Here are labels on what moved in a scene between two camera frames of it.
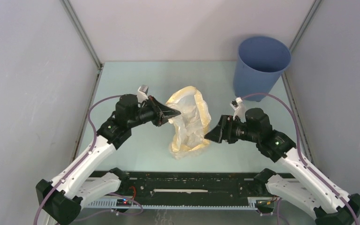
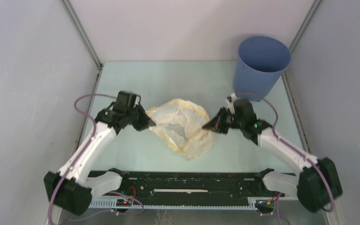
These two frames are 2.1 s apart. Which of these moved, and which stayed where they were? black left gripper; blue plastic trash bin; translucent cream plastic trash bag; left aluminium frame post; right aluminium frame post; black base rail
Moved: black left gripper; translucent cream plastic trash bag
Stayed: black base rail; blue plastic trash bin; right aluminium frame post; left aluminium frame post
